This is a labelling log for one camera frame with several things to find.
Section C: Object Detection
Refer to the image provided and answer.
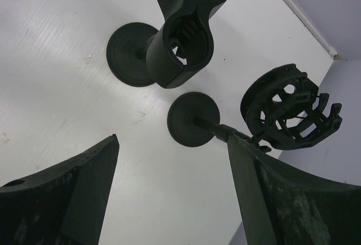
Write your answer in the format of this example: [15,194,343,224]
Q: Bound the black round-base stand back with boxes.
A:
[106,0,227,89]

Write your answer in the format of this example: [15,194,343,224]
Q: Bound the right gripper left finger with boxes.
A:
[1,134,120,244]

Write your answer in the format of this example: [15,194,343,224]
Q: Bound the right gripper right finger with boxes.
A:
[227,134,360,244]

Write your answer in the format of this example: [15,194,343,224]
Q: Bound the black shock-mount round-base stand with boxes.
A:
[167,63,342,152]

